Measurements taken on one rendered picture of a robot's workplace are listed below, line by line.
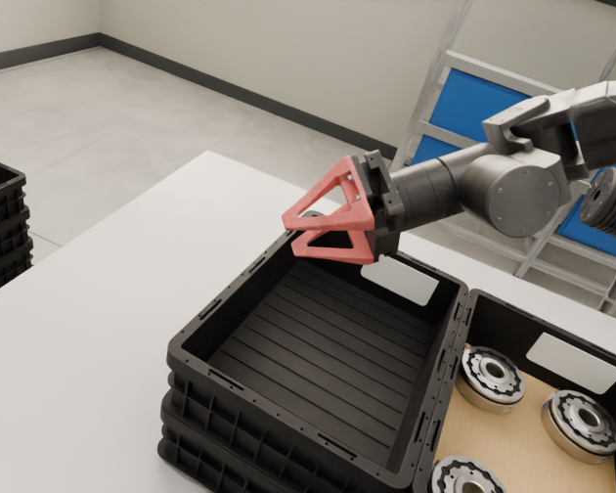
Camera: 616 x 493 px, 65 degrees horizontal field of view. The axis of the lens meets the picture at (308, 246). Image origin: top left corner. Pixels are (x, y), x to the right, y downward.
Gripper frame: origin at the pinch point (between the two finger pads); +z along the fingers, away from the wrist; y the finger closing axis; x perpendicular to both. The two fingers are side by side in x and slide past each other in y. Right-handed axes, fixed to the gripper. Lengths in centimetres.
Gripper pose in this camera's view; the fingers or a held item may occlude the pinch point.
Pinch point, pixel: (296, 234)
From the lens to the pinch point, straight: 45.4
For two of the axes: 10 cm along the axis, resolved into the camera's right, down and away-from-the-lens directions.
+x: -2.9, -8.7, 4.0
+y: 1.1, 3.9, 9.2
